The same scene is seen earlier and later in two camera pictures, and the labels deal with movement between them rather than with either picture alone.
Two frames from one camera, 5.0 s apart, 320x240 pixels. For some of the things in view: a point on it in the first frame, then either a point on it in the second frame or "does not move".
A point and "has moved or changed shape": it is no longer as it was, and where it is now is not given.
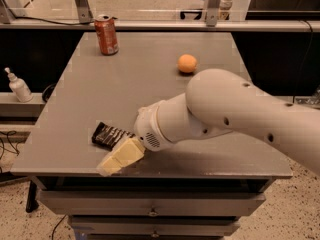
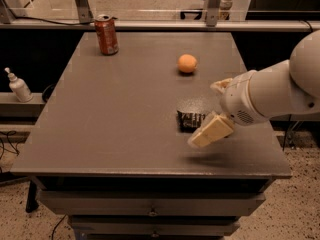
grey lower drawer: (154, 226) does not move
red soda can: (107, 33) does not move
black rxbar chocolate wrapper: (109, 137) has moved or changed shape
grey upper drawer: (151, 202) does not move
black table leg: (31, 199) does not move
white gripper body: (149, 126) -> (236, 99)
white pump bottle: (19, 87) does not move
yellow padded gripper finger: (127, 152) -> (218, 126)
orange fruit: (187, 63) does not move
